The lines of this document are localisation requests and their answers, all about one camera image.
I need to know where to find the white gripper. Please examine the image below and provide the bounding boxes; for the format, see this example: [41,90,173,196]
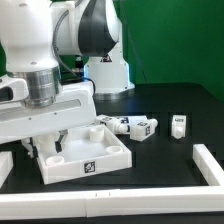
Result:
[0,81,96,158]

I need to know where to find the white square tabletop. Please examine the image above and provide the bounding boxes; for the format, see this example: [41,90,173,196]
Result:
[35,125,132,184]

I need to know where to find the white marker sheet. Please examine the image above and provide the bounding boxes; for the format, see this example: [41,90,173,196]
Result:
[117,115,147,126]

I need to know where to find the white fence obstacle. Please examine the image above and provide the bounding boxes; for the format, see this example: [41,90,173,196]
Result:
[0,144,224,221]

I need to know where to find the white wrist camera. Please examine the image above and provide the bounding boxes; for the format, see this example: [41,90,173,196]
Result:
[0,75,29,104]

